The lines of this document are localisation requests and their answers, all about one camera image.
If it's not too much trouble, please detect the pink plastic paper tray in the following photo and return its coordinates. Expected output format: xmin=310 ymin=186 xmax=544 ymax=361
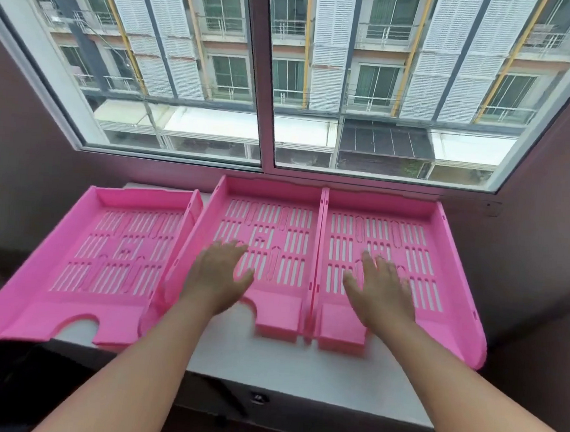
xmin=138 ymin=169 xmax=328 ymax=346
xmin=0 ymin=176 xmax=205 ymax=355
xmin=306 ymin=187 xmax=499 ymax=372

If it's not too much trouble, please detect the person's right hand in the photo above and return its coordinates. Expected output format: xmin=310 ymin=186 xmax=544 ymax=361
xmin=339 ymin=249 xmax=422 ymax=334

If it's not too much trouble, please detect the person's right forearm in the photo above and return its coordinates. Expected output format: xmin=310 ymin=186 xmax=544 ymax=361
xmin=357 ymin=319 xmax=570 ymax=432

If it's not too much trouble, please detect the white sliding window frame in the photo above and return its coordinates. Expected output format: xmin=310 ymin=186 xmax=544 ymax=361
xmin=0 ymin=0 xmax=570 ymax=201

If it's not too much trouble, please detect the person's left hand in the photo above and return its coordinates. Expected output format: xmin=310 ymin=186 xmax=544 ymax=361
xmin=181 ymin=237 xmax=258 ymax=320

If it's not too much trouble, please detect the person's left forearm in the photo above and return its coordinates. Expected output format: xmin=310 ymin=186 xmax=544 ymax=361
xmin=31 ymin=286 xmax=224 ymax=432

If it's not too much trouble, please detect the apartment building outside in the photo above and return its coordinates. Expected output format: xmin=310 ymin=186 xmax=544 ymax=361
xmin=0 ymin=0 xmax=570 ymax=192

